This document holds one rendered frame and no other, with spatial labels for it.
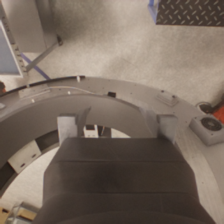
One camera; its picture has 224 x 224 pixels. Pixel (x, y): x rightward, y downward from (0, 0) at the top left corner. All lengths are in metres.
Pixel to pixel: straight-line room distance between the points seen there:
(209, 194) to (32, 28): 1.35
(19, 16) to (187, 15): 1.05
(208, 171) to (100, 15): 1.29
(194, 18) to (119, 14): 0.72
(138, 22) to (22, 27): 0.87
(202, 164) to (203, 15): 0.64
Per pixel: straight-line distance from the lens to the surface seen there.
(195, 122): 0.76
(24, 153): 1.06
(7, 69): 1.12
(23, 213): 5.84
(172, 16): 0.87
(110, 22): 1.47
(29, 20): 1.35
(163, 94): 0.90
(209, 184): 0.65
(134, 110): 0.76
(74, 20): 1.53
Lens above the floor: 1.44
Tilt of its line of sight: 49 degrees down
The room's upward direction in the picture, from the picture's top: 170 degrees counter-clockwise
